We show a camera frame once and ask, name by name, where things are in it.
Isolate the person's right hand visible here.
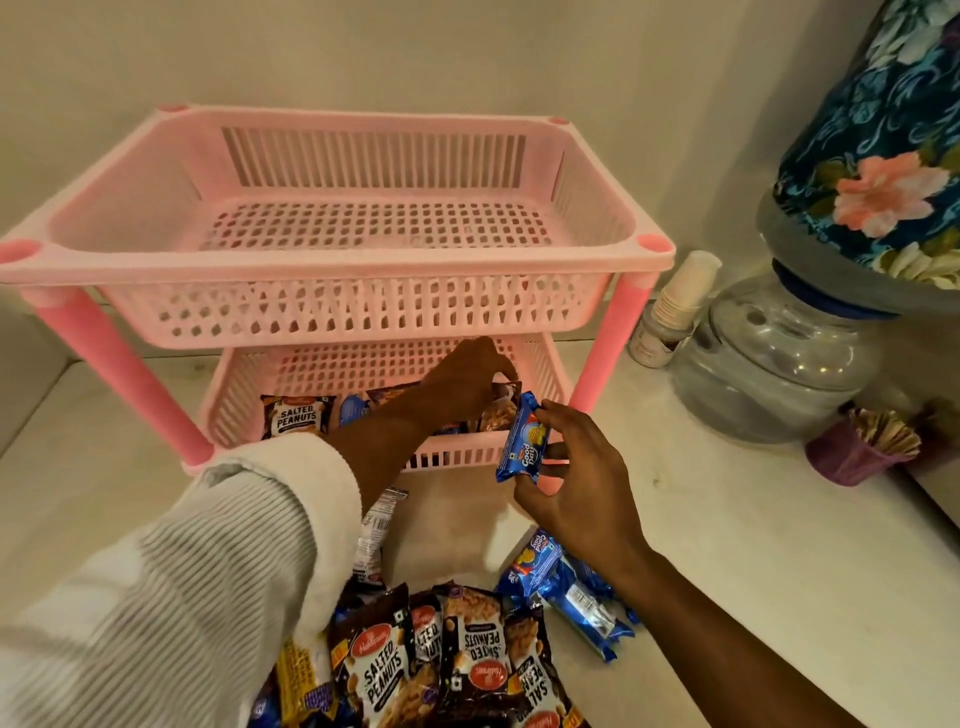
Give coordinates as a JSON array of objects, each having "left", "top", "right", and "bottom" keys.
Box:
[{"left": 513, "top": 399, "right": 651, "bottom": 594}]

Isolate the person's left hand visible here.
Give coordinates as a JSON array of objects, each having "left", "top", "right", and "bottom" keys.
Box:
[{"left": 418, "top": 336, "right": 520, "bottom": 435}]

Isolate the black peanut snack packet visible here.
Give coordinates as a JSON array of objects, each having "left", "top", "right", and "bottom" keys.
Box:
[
  {"left": 478, "top": 381, "right": 523, "bottom": 434},
  {"left": 260, "top": 394, "right": 337, "bottom": 441}
]

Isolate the person's left forearm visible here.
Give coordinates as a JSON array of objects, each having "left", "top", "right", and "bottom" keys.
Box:
[{"left": 0, "top": 390, "right": 438, "bottom": 728}]

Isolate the person's right forearm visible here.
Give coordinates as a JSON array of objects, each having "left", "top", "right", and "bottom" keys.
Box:
[{"left": 616, "top": 551, "right": 867, "bottom": 728}]

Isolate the pink two-tier plastic rack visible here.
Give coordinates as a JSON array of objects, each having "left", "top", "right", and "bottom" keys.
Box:
[{"left": 0, "top": 104, "right": 677, "bottom": 477}]

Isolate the silver-backed snack packet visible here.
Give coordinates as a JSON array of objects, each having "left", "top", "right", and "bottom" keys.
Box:
[{"left": 351, "top": 487, "right": 410, "bottom": 595}]

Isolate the pile of black peanut packets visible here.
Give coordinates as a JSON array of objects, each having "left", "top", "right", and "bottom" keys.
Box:
[{"left": 327, "top": 583, "right": 590, "bottom": 728}]

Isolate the stack of paper cups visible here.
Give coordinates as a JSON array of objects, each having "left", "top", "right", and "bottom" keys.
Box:
[{"left": 628, "top": 250, "right": 723, "bottom": 369}]

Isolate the clear water dispenser base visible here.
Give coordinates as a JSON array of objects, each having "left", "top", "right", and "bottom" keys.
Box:
[{"left": 669, "top": 261, "right": 885, "bottom": 445}]

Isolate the purple cup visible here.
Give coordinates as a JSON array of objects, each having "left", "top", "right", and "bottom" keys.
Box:
[{"left": 804, "top": 420, "right": 901, "bottom": 489}]

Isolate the yellow snack packet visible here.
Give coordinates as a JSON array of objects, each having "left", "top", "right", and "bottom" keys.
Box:
[{"left": 276, "top": 637, "right": 340, "bottom": 727}]

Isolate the bundle of wooden stirrers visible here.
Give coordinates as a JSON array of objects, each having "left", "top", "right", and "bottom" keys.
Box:
[{"left": 847, "top": 407, "right": 924, "bottom": 459}]

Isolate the floral covered water bottle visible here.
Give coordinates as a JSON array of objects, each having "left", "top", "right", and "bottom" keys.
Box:
[{"left": 756, "top": 0, "right": 960, "bottom": 318}]

